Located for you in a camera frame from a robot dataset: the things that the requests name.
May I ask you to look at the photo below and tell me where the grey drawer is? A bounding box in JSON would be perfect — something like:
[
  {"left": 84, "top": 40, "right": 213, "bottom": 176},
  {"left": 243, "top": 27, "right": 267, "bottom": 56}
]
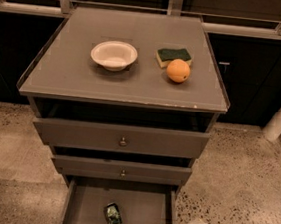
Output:
[
  {"left": 33, "top": 118, "right": 209, "bottom": 159},
  {"left": 58, "top": 177, "right": 177, "bottom": 224},
  {"left": 52, "top": 155, "right": 191, "bottom": 186}
]

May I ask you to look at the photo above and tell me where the grey bottom drawer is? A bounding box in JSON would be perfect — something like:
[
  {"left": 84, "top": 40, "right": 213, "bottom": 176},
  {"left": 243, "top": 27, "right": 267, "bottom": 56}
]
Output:
[{"left": 58, "top": 177, "right": 177, "bottom": 224}]

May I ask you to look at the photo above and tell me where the grey middle drawer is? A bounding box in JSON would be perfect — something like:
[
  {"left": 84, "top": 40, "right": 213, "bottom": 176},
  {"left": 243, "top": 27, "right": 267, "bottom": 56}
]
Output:
[{"left": 52, "top": 155, "right": 191, "bottom": 186}]

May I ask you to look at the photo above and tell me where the grey drawer cabinet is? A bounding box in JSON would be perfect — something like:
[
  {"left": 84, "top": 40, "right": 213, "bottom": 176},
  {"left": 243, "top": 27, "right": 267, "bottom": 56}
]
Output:
[{"left": 6, "top": 0, "right": 239, "bottom": 200}]

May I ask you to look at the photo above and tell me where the grey top drawer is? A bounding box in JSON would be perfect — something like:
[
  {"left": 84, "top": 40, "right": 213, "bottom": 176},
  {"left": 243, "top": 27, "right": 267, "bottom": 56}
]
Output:
[{"left": 33, "top": 118, "right": 209, "bottom": 159}]

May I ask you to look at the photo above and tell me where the dark cabinet handle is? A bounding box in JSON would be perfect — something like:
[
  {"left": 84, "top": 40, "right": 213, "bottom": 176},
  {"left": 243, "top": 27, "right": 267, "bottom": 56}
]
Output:
[{"left": 219, "top": 62, "right": 230, "bottom": 66}]

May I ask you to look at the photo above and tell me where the green yellow sponge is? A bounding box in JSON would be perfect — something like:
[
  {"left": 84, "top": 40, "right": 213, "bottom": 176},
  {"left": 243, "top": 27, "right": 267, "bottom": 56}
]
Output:
[{"left": 156, "top": 48, "right": 192, "bottom": 68}]

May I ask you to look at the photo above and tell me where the white bowl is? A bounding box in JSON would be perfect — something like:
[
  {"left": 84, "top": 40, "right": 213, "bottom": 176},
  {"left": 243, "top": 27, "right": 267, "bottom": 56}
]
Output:
[{"left": 91, "top": 41, "right": 138, "bottom": 72}]

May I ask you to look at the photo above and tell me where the orange fruit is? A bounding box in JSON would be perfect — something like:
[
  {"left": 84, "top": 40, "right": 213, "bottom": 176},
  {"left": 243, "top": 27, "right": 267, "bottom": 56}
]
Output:
[{"left": 166, "top": 59, "right": 191, "bottom": 83}]

